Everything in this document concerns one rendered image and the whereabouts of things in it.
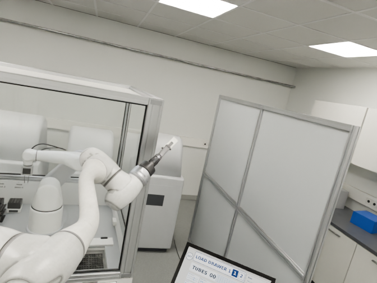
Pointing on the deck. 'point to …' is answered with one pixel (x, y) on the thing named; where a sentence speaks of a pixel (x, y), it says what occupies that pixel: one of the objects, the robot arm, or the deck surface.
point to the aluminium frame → (9, 77)
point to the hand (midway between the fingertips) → (170, 144)
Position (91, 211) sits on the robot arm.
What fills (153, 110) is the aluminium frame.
